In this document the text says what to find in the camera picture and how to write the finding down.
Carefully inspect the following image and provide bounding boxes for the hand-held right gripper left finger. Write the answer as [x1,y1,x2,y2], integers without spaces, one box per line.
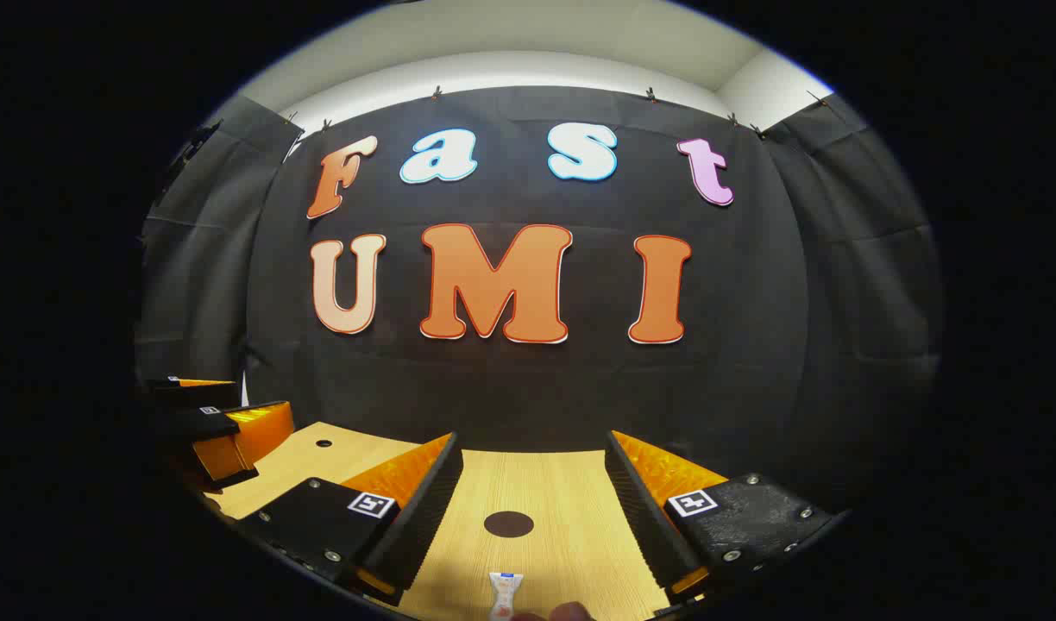
[235,431,464,607]

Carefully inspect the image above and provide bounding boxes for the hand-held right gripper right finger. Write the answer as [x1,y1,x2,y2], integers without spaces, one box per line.
[604,430,839,605]

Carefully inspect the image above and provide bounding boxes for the dark brown round coaster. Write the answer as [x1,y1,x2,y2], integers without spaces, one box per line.
[483,511,535,539]

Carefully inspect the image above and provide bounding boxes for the white toothpaste tube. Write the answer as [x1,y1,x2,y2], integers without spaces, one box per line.
[488,571,524,620]

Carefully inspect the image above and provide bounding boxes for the wooden desktop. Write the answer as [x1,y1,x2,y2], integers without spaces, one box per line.
[204,421,727,621]

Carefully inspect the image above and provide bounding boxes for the black backdrop cloth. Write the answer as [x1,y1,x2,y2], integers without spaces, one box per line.
[135,85,943,518]

